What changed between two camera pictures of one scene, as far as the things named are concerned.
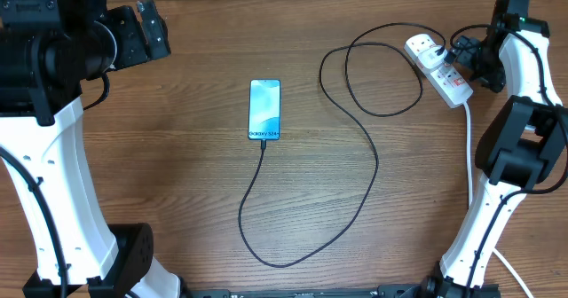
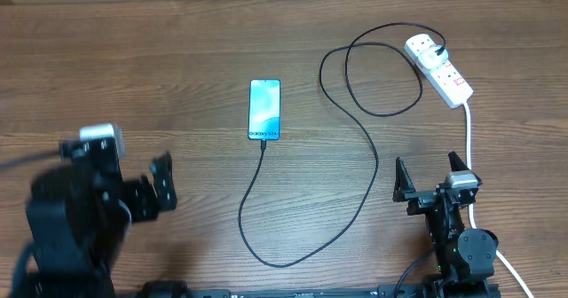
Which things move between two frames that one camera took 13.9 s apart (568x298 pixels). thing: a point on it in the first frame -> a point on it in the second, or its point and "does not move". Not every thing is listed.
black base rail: (386, 291) does not move
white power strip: (445, 79) does not move
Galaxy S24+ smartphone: (264, 109) does not move
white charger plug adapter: (429, 59) does not move
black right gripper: (464, 52) -> (420, 199)
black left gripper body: (134, 45) -> (139, 199)
